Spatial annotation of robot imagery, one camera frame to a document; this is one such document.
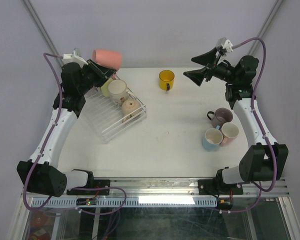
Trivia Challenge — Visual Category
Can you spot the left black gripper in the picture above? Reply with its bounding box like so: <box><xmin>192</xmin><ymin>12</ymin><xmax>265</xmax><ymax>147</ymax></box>
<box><xmin>78</xmin><ymin>59</ymin><xmax>117</xmax><ymax>95</ymax></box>

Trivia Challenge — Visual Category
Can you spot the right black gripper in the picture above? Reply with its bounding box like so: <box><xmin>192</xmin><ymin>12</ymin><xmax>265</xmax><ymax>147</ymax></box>
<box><xmin>183</xmin><ymin>46</ymin><xmax>238</xmax><ymax>86</ymax></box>

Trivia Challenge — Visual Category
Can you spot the pink mug white inside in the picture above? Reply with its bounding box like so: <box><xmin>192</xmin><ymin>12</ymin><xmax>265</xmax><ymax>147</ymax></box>
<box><xmin>92</xmin><ymin>49</ymin><xmax>123</xmax><ymax>71</ymax></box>

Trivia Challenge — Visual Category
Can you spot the pale yellow mug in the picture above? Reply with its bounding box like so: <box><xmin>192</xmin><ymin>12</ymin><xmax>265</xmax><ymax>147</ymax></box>
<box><xmin>100</xmin><ymin>77</ymin><xmax>114</xmax><ymax>97</ymax></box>

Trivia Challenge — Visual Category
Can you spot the green-inside patterned mug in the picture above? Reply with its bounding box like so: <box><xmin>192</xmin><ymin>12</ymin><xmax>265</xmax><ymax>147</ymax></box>
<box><xmin>107</xmin><ymin>79</ymin><xmax>129</xmax><ymax>106</ymax></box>

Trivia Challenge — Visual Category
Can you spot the beige stoneware mug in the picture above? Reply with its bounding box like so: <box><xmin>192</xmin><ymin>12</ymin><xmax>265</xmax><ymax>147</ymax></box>
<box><xmin>121</xmin><ymin>99</ymin><xmax>142</xmax><ymax>123</ymax></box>

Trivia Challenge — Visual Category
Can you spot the clear acrylic dish rack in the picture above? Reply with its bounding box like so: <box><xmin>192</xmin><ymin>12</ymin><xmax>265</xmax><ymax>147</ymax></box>
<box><xmin>83</xmin><ymin>84</ymin><xmax>147</xmax><ymax>143</ymax></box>

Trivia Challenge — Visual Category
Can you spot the mauve purple mug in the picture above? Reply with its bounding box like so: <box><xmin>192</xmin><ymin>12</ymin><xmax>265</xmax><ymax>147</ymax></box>
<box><xmin>207</xmin><ymin>107</ymin><xmax>233</xmax><ymax>128</ymax></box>

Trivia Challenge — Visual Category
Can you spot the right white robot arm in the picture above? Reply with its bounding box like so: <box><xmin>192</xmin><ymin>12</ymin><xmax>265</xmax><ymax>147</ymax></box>
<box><xmin>183</xmin><ymin>48</ymin><xmax>289</xmax><ymax>194</ymax></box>

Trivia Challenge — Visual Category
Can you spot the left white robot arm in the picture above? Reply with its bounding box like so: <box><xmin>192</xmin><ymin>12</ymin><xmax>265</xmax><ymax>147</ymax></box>
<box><xmin>16</xmin><ymin>59</ymin><xmax>117</xmax><ymax>197</ymax></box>

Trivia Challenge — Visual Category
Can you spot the yellow glass cup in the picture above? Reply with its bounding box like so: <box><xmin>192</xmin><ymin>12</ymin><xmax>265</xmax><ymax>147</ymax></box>
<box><xmin>159</xmin><ymin>70</ymin><xmax>175</xmax><ymax>91</ymax></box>

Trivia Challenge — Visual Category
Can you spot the light pink mug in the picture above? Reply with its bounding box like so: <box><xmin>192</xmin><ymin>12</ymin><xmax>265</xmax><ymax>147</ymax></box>
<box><xmin>220</xmin><ymin>122</ymin><xmax>240</xmax><ymax>147</ymax></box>

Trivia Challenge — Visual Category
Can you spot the light blue mug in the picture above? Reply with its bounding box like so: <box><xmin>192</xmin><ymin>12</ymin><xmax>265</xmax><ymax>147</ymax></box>
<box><xmin>202</xmin><ymin>126</ymin><xmax>224</xmax><ymax>151</ymax></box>

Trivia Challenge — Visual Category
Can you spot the small electronics board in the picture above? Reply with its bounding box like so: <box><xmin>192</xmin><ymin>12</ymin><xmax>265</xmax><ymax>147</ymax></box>
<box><xmin>76</xmin><ymin>198</ymin><xmax>99</xmax><ymax>206</ymax></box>

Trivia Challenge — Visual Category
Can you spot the black connector box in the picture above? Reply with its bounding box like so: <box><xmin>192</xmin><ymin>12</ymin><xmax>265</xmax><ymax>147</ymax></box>
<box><xmin>215</xmin><ymin>199</ymin><xmax>233</xmax><ymax>211</ymax></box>

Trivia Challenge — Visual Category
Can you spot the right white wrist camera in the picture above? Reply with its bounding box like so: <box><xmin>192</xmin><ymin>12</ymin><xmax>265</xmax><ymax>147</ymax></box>
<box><xmin>215</xmin><ymin>37</ymin><xmax>234</xmax><ymax>62</ymax></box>

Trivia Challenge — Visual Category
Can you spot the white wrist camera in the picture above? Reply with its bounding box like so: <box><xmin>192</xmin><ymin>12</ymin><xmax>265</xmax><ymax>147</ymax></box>
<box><xmin>215</xmin><ymin>37</ymin><xmax>234</xmax><ymax>62</ymax></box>
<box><xmin>62</xmin><ymin>48</ymin><xmax>88</xmax><ymax>68</ymax></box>

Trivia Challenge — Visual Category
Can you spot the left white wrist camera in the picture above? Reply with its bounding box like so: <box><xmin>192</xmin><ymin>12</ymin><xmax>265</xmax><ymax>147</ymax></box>
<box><xmin>62</xmin><ymin>48</ymin><xmax>88</xmax><ymax>68</ymax></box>

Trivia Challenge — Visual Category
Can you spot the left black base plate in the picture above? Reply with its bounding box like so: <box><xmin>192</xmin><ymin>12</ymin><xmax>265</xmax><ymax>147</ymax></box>
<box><xmin>66</xmin><ymin>179</ymin><xmax>111</xmax><ymax>197</ymax></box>

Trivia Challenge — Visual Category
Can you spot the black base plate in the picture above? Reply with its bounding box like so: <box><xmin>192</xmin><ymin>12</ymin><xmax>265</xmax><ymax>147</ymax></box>
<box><xmin>197</xmin><ymin>178</ymin><xmax>244</xmax><ymax>197</ymax></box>
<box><xmin>66</xmin><ymin>179</ymin><xmax>111</xmax><ymax>197</ymax></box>

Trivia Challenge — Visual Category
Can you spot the aluminium mounting rail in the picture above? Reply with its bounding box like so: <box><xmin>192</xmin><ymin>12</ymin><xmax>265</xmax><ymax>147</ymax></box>
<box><xmin>21</xmin><ymin>176</ymin><xmax>291</xmax><ymax>200</ymax></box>

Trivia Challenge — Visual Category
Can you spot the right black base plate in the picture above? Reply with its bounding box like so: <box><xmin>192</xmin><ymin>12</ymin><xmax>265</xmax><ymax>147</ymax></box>
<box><xmin>197</xmin><ymin>178</ymin><xmax>244</xmax><ymax>197</ymax></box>

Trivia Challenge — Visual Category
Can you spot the white slotted cable duct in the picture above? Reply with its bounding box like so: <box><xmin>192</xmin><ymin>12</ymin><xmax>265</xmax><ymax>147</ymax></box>
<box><xmin>45</xmin><ymin>195</ymin><xmax>217</xmax><ymax>208</ymax></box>

